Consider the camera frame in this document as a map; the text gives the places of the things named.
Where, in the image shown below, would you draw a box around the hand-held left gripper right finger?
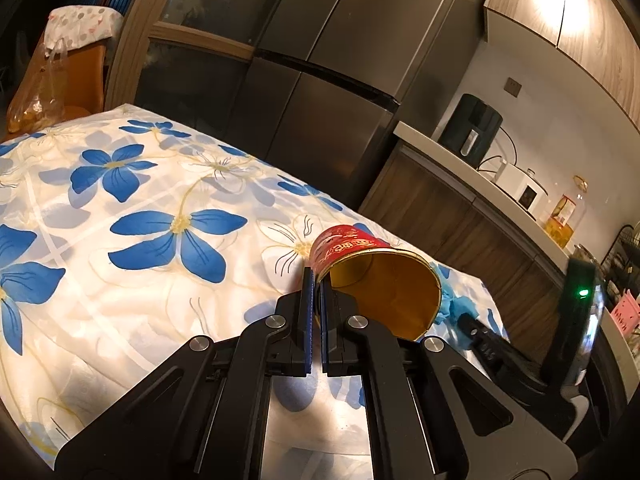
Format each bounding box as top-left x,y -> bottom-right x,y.
320,279 -> 583,480

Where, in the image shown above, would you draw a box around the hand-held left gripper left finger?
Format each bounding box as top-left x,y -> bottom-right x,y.
54,266 -> 317,480

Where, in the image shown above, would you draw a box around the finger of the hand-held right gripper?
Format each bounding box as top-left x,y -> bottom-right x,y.
456,312 -> 549,394

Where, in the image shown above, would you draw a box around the blue rubber glove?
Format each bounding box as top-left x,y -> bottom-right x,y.
439,287 -> 482,347

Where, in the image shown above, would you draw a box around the red paper cup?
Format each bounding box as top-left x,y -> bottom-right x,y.
307,224 -> 444,342

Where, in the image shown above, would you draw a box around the pink utensil holder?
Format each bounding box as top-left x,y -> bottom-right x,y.
609,295 -> 640,337

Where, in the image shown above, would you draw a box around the black dish rack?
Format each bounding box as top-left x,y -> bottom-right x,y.
599,224 -> 640,307

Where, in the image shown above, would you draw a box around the cooking oil bottle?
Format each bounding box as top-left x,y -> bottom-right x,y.
544,175 -> 589,250

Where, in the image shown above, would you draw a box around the white electric cooker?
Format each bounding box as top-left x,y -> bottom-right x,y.
494,159 -> 549,219

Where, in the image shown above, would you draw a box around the wooden lower cabinets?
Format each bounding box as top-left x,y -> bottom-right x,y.
359,144 -> 572,362

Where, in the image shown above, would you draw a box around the wooden cabinets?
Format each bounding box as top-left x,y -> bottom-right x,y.
483,0 -> 640,127
359,144 -> 572,362

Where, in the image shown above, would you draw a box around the floral tablecloth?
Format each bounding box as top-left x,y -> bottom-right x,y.
0,103 -> 512,472

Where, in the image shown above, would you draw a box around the black air fryer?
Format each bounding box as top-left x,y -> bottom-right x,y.
437,93 -> 504,169

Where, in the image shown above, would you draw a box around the dark steel refrigerator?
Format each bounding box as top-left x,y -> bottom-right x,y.
225,0 -> 494,212

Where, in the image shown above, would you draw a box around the wooden upper cabinets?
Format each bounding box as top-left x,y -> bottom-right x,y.
483,0 -> 640,127

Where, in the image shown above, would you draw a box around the wooden glass door cabinet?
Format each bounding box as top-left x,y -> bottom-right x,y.
104,0 -> 302,127

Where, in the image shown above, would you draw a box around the orange chair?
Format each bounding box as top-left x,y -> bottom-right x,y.
20,35 -> 109,117

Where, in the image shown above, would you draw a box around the clear plastic bag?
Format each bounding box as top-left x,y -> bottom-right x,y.
5,39 -> 69,134

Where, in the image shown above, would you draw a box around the polka dot cloth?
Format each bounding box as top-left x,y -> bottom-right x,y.
43,5 -> 125,57

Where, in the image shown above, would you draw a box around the black power cable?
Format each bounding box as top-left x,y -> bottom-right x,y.
479,126 -> 517,172

